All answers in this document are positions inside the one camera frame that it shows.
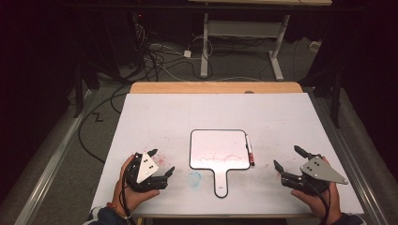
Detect hand-held gripper cable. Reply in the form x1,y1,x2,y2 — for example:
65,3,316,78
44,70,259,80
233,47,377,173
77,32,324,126
120,163,137,225
308,182,333,225

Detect white metal desk frame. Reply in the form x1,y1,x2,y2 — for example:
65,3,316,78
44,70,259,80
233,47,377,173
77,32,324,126
187,0,333,83

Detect left hand-held gripper cable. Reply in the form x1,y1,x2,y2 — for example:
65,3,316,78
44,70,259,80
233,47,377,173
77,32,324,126
120,163,137,225

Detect right hand-held gripper cable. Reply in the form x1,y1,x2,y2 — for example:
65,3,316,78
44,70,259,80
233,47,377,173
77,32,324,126
308,182,333,225

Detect black metal stand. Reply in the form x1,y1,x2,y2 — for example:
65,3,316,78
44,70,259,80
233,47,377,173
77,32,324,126
330,69,343,129
72,60,84,119

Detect person's right hand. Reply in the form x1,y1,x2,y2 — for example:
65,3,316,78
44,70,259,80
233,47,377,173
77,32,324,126
290,183,343,219

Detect aluminium floor rail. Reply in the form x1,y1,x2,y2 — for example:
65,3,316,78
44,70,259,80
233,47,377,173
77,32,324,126
311,93,390,225
12,89,97,225

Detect wooden table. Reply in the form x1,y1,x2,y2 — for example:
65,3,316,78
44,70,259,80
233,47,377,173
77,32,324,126
129,81,356,219

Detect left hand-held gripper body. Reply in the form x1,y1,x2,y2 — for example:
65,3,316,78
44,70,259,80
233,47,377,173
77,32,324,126
125,152,169,192

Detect long black floor cable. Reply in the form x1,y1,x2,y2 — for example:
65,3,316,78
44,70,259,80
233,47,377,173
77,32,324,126
77,83,132,165

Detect small white box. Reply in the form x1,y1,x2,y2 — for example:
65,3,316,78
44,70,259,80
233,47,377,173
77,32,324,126
309,39,323,53

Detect red bracelet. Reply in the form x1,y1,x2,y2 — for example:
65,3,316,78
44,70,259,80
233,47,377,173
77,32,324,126
106,202,128,219

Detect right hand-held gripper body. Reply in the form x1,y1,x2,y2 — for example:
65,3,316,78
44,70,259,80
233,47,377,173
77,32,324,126
280,153,349,197

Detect small paddle-shaped whiteboard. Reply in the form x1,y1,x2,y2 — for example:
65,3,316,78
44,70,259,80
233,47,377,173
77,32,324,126
189,128,253,199

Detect tangle of black floor cables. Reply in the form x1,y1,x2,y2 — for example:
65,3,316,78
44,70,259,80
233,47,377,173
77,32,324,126
118,22,217,83

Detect large white table mat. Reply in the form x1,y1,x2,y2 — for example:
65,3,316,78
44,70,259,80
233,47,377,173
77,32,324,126
90,93,365,218

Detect person's left hand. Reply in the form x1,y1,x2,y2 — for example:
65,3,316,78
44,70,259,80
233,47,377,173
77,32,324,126
111,154,161,214

